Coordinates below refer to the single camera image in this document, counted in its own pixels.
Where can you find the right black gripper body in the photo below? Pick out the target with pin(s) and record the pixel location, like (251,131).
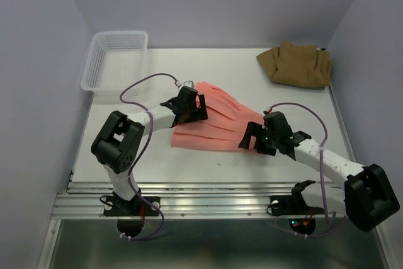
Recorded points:
(267,143)

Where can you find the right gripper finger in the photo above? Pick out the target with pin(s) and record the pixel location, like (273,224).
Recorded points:
(248,142)
(256,130)

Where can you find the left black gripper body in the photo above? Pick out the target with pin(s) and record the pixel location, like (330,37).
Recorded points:
(191,112)

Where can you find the pink skirt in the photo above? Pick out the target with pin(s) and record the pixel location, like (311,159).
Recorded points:
(224,128)

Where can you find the tan brown skirt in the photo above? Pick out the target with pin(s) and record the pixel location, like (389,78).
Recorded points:
(303,66)

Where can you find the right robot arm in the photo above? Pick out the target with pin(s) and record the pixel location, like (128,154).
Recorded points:
(362,193)

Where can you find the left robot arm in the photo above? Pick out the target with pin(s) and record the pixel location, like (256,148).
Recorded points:
(117,144)

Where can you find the white perforated plastic basket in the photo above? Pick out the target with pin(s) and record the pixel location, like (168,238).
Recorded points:
(116,59)

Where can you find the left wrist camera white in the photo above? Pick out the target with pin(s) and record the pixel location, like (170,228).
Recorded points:
(188,83)

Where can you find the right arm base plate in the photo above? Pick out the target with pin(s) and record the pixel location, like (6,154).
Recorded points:
(280,205)

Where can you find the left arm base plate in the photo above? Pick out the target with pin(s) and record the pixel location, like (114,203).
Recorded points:
(114,206)

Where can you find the aluminium mounting rail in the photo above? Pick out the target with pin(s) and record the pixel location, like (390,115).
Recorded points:
(178,200)

